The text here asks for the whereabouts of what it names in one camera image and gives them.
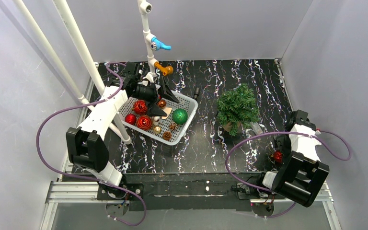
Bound red patterned ornament ball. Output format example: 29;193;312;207
132;100;148;115

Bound white pvc pipe stand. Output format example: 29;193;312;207
137;0;156;73

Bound small green christmas tree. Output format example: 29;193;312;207
216;83;259;136

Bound blue pipe valve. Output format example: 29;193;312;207
150;37;172;51

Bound white plastic basket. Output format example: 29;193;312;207
118;91;198;146

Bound red glitter ornament ball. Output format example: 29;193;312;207
271;151;283;164

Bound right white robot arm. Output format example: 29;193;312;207
262;110;330;207

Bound thin white diagonal pole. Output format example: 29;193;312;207
14;0;132;145

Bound orange shiny ornament ball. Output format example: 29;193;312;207
157;99;167;109

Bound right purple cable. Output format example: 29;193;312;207
224;129;352;219

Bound wooden heart ornament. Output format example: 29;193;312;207
161;106;173;120

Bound brown pine cone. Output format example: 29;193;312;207
162;131;172;141

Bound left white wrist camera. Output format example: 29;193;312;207
141;71;158;86

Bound orange pipe valve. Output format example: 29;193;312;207
154;62;173;76

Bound red shiny ornament ball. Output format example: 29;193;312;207
125;114;137;125

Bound thick white diagonal pole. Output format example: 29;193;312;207
53;0;105;93

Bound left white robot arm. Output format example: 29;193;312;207
66;62;179;186

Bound gold ornament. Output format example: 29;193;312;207
152;126;162;135

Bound frosted pine cone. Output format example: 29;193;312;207
168;122;179;131

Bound green glitter ornament ball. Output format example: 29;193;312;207
172;108;188;125

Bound aluminium frame rail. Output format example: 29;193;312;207
38;79;99;230

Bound black cylindrical marker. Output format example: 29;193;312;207
193;87;200;100

